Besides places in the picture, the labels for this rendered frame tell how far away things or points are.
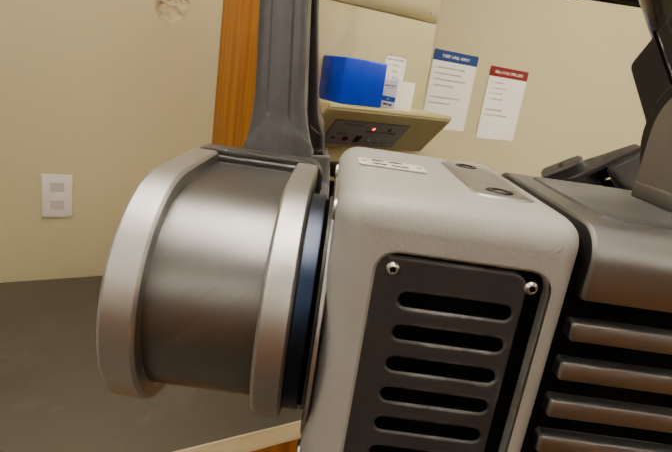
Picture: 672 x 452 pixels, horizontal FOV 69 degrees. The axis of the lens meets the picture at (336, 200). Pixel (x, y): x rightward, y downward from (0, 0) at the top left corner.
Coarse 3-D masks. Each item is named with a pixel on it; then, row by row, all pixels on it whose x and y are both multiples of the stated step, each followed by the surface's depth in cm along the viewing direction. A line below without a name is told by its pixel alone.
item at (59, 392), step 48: (0, 288) 120; (48, 288) 124; (96, 288) 127; (0, 336) 102; (48, 336) 104; (0, 384) 88; (48, 384) 90; (96, 384) 92; (0, 432) 78; (48, 432) 79; (96, 432) 81; (144, 432) 82; (192, 432) 84; (240, 432) 86; (288, 432) 90
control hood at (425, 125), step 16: (336, 112) 97; (352, 112) 98; (368, 112) 100; (384, 112) 102; (400, 112) 104; (416, 112) 106; (432, 112) 116; (416, 128) 110; (432, 128) 112; (336, 144) 108; (400, 144) 115; (416, 144) 117
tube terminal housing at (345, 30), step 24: (336, 24) 103; (360, 24) 106; (384, 24) 109; (408, 24) 112; (432, 24) 115; (336, 48) 105; (360, 48) 107; (384, 48) 110; (408, 48) 113; (432, 48) 117; (408, 72) 115
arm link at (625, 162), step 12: (636, 144) 79; (600, 156) 83; (612, 156) 80; (624, 156) 79; (636, 156) 77; (588, 168) 81; (600, 168) 80; (612, 168) 78; (624, 168) 77; (636, 168) 75; (564, 180) 83; (576, 180) 81; (588, 180) 81; (600, 180) 85; (612, 180) 80; (624, 180) 74
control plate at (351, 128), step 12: (336, 120) 100; (348, 120) 101; (336, 132) 104; (348, 132) 105; (360, 132) 106; (372, 132) 107; (384, 132) 108; (396, 132) 109; (348, 144) 109; (360, 144) 110; (372, 144) 112; (384, 144) 113
